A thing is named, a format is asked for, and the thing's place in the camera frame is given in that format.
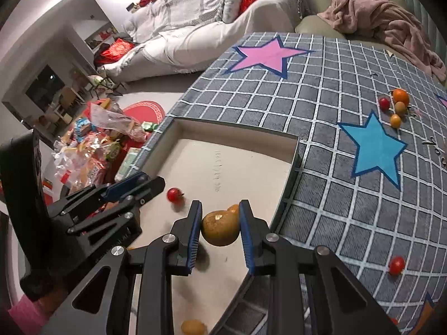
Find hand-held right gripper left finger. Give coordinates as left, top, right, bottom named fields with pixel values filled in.
left=42, top=200, right=203, bottom=335

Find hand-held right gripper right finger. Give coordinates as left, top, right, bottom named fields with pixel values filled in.
left=239, top=199, right=401, bottom=335

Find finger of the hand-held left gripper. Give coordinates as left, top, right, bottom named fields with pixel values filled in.
left=66, top=195, right=143, bottom=258
left=45, top=171, right=166, bottom=219

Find tan round longan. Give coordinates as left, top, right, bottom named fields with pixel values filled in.
left=201, top=210, right=241, bottom=247
left=181, top=320, right=207, bottom=335

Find green box with white inside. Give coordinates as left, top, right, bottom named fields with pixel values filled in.
left=134, top=116, right=301, bottom=335

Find pile of snack bags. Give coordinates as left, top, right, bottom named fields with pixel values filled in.
left=52, top=98, right=161, bottom=189

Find red floor mat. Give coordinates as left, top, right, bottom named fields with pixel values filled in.
left=120, top=100, right=165, bottom=143

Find wooden chair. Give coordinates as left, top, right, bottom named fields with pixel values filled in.
left=59, top=87, right=88, bottom=119

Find dark screen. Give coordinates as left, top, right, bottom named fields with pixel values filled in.
left=24, top=64, right=67, bottom=105

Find red embroidered pillow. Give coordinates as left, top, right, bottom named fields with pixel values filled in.
left=94, top=38, right=135, bottom=65

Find white sofa with cushions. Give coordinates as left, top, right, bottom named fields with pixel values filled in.
left=105, top=0, right=301, bottom=81

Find grey checked star tablecloth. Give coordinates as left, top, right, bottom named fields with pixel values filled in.
left=164, top=32, right=447, bottom=335

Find pink blanket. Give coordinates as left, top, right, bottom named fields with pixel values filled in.
left=317, top=0, right=447, bottom=79

